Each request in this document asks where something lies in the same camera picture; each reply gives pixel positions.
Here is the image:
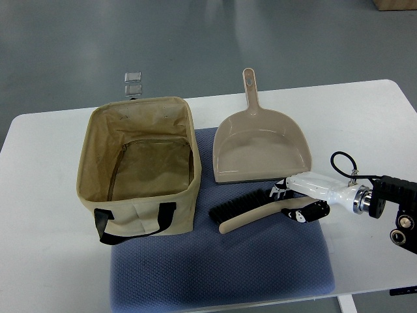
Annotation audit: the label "beige hand broom black bristles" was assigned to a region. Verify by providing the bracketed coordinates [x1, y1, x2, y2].
[208, 189, 318, 234]

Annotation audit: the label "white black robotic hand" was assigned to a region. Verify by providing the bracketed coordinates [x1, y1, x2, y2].
[270, 171, 372, 223]

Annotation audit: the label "white table leg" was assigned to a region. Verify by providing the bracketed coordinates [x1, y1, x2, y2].
[337, 295, 358, 313]

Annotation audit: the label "blue textured mat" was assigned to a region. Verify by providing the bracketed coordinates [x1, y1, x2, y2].
[110, 128, 335, 312]

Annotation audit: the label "upper metal floor plate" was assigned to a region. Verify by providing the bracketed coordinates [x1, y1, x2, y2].
[124, 71, 141, 83]

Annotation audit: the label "cardboard box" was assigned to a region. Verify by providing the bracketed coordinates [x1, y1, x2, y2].
[373, 0, 417, 11]

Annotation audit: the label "beige fabric bag black handles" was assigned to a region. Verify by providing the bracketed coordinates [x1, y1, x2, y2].
[76, 97, 202, 245]

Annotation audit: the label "beige plastic dustpan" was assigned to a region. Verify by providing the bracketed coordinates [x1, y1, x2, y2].
[212, 68, 312, 183]

